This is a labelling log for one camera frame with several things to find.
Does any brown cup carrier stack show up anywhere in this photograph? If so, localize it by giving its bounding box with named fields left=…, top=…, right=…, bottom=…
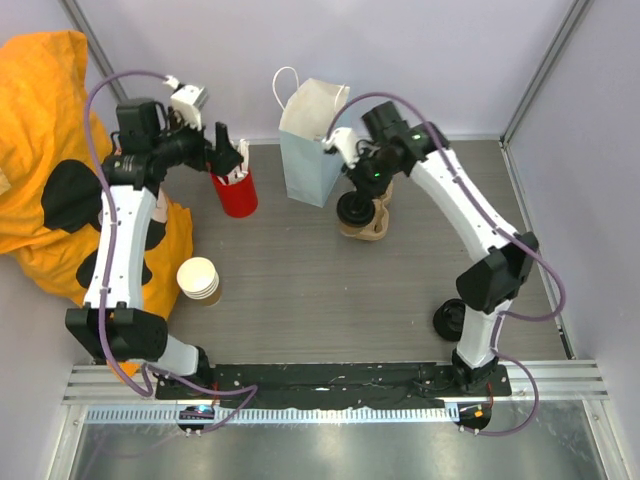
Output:
left=350, top=183, right=393, bottom=242

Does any orange cartoon cloth bag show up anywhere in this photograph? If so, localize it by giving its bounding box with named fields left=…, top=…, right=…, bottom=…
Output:
left=0, top=29, right=195, bottom=384

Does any single brown paper cup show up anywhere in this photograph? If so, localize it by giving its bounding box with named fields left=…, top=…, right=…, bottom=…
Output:
left=339, top=221, right=368, bottom=237

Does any single black cup lid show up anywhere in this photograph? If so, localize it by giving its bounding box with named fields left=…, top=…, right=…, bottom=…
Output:
left=336, top=191, right=375, bottom=228

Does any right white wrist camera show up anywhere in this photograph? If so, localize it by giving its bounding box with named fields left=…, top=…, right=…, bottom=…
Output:
left=321, top=127, right=359, bottom=170

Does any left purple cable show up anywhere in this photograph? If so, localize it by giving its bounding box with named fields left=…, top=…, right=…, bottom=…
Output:
left=84, top=69, right=261, bottom=434

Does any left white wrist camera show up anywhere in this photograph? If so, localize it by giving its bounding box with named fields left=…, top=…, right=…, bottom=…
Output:
left=164, top=75, right=209, bottom=131

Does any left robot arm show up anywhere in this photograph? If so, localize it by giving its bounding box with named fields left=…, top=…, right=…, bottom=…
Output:
left=65, top=98, right=242, bottom=399

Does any light blue paper bag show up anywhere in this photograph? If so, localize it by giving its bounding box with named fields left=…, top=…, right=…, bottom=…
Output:
left=272, top=66, right=351, bottom=208

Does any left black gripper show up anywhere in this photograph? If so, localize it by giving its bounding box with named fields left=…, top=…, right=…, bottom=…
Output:
left=153, top=107, right=244, bottom=177

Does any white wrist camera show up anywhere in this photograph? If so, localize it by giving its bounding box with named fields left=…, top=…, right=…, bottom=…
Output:
left=164, top=75, right=209, bottom=131
left=321, top=127, right=359, bottom=170

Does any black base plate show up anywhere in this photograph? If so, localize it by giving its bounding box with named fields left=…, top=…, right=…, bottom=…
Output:
left=206, top=362, right=512, bottom=410

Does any red cup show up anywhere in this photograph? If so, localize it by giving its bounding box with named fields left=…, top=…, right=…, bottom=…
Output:
left=210, top=170, right=259, bottom=218

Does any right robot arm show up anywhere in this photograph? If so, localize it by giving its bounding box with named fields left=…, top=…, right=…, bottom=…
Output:
left=324, top=101, right=539, bottom=395

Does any white slotted cable duct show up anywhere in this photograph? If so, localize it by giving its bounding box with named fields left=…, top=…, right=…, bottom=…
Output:
left=85, top=403, right=459, bottom=425

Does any paper cup stack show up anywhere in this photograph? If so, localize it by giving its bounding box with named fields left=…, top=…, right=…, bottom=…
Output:
left=176, top=257, right=222, bottom=306

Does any black lid stack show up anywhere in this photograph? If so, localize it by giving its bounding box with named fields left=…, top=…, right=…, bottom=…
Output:
left=432, top=298, right=466, bottom=342

